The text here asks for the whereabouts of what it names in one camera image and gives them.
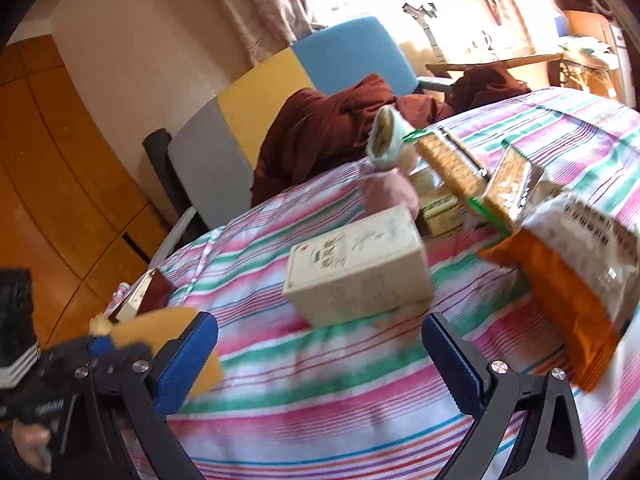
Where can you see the dark red jacket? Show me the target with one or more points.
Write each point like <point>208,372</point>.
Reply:
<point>314,133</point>

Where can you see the orange snack bag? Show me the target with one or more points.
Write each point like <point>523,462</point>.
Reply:
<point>582,266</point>

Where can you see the wooden side desk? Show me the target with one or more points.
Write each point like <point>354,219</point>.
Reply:
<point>567,69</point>

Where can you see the cracker packet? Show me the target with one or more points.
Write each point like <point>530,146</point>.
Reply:
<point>461,171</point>
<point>508,190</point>

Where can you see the yellow sponge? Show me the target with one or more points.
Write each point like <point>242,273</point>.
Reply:
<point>155,328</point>

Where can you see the cream herbal cream box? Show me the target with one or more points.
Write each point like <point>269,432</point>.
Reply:
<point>368,267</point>

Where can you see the phone stand on desk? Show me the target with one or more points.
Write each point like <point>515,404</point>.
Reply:
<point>423,16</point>

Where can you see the pink rolled cloth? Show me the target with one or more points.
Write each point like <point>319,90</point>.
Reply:
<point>385,189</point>

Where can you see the white green rolled sock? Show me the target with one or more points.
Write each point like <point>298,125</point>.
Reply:
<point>386,148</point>

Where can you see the striped tablecloth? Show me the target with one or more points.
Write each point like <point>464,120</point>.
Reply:
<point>363,400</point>

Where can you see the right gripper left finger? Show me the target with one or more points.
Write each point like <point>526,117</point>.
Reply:
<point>145,386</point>

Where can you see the small green white box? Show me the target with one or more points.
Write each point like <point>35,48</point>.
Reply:
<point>440,213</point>

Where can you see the person's left hand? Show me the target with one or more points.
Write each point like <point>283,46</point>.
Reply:
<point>31,443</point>

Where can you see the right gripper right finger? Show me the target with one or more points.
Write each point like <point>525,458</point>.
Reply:
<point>549,444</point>

